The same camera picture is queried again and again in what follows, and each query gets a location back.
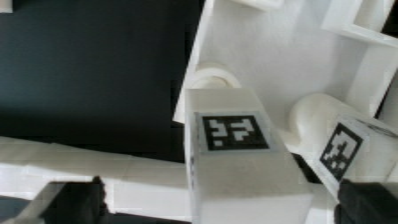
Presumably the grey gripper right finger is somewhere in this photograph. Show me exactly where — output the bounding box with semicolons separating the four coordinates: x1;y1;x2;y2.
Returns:
333;179;398;224

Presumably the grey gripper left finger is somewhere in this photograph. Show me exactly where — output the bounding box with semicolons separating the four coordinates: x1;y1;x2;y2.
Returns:
0;176;108;224

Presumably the white chair leg with tag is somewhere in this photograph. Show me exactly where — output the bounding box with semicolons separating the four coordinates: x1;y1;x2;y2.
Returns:
289;94;398;196
184;64;312;224

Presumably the white U-shaped obstacle fence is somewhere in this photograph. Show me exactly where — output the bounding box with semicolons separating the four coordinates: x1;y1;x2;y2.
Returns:
0;137;191;221

